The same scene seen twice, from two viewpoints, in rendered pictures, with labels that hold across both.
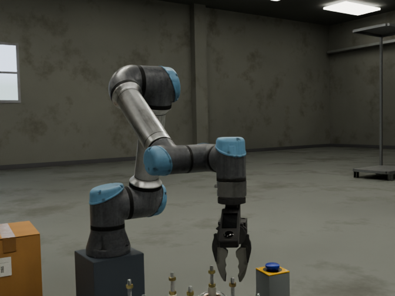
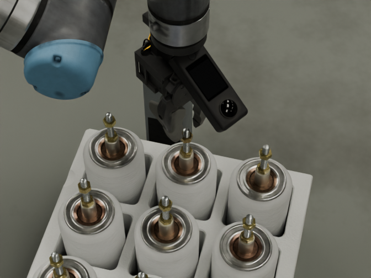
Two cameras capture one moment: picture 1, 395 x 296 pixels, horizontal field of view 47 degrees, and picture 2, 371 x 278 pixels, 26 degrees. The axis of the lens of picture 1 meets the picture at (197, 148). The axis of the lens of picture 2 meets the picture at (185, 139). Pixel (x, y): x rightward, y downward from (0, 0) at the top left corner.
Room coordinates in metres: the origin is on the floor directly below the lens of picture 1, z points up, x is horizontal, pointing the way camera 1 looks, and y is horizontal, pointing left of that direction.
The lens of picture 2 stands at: (0.72, 0.45, 1.29)
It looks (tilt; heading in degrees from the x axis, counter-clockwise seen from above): 55 degrees down; 309
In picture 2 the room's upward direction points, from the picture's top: straight up
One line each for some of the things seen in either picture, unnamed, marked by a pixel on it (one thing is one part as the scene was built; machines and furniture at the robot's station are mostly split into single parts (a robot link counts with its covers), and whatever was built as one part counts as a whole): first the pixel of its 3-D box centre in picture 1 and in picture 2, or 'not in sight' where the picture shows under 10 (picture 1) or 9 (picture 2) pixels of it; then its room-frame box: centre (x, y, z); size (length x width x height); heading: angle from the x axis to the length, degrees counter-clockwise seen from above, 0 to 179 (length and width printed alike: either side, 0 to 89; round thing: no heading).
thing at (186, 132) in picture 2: (232, 292); (186, 144); (1.15, -0.08, 0.30); 0.01 x 0.01 x 0.08
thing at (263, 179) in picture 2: not in sight; (261, 175); (1.04, -0.13, 0.26); 0.02 x 0.02 x 0.03
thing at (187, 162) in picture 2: not in sight; (186, 159); (1.15, -0.08, 0.26); 0.02 x 0.02 x 0.03
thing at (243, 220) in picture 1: (232, 220); (175, 55); (1.17, -0.09, 0.48); 0.09 x 0.08 x 0.12; 170
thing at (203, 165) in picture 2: not in sight; (186, 164); (1.15, -0.08, 0.25); 0.08 x 0.08 x 0.01
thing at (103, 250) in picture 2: not in sight; (95, 241); (1.20, 0.08, 0.16); 0.10 x 0.10 x 0.18
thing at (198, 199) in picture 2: not in sight; (186, 194); (1.15, -0.08, 0.16); 0.10 x 0.10 x 0.18
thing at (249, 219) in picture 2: not in sight; (248, 230); (0.99, -0.02, 0.30); 0.01 x 0.01 x 0.08
